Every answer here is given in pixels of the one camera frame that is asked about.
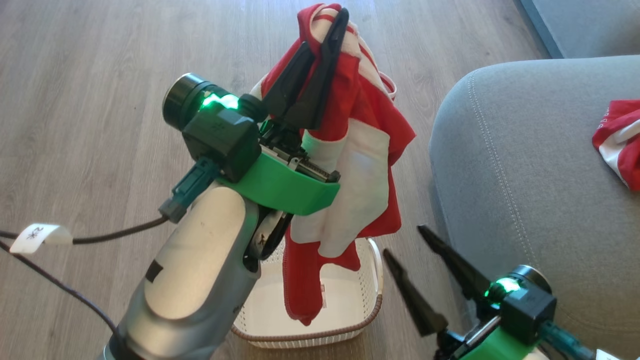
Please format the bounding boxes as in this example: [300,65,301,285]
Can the red shorts with white trim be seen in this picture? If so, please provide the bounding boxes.
[592,99,640,192]

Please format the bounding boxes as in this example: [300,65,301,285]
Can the white plastic laundry basket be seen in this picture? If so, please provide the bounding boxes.
[231,237,385,349]

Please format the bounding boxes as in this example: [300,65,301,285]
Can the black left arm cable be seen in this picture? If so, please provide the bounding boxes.
[0,157,221,351]

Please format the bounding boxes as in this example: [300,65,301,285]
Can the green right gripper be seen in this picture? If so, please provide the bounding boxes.
[382,225,540,360]

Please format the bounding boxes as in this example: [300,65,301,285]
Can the red and white jersey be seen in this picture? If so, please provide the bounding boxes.
[247,2,417,327]

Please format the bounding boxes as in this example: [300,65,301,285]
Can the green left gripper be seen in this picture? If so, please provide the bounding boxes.
[217,7,350,217]

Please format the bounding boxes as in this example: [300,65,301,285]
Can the grey fabric sofa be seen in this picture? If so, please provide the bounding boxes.
[429,55,640,360]

